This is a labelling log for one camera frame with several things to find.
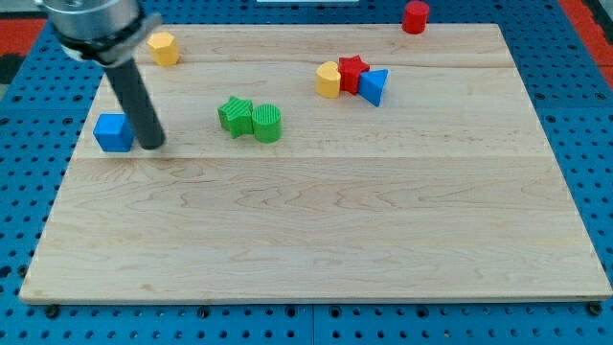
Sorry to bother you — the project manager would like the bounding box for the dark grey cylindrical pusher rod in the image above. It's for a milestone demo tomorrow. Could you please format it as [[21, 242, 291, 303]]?
[[104, 58, 166, 150]]

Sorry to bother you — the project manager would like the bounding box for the wooden board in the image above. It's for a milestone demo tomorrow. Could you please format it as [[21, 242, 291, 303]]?
[[20, 24, 612, 305]]

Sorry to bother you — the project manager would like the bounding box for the blue triangle block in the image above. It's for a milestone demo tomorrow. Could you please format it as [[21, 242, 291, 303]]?
[[358, 69, 389, 106]]

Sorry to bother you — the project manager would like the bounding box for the blue cube block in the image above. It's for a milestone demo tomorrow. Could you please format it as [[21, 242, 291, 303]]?
[[93, 113, 134, 152]]

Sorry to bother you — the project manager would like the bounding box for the yellow hexagon block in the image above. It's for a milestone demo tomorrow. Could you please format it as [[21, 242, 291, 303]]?
[[147, 32, 180, 67]]

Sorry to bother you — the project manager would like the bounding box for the green star block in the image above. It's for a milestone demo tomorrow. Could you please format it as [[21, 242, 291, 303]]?
[[217, 96, 254, 139]]

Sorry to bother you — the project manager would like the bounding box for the green cylinder block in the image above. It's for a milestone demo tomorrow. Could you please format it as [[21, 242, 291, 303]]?
[[252, 103, 283, 143]]

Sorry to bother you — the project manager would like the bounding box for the yellow heart block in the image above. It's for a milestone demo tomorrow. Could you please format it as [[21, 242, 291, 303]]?
[[315, 61, 341, 99]]

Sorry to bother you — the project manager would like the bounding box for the red star block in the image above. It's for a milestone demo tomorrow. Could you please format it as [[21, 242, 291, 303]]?
[[338, 55, 370, 95]]

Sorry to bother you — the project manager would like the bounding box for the red cylinder block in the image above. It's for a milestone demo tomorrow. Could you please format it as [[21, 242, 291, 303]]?
[[401, 0, 430, 35]]

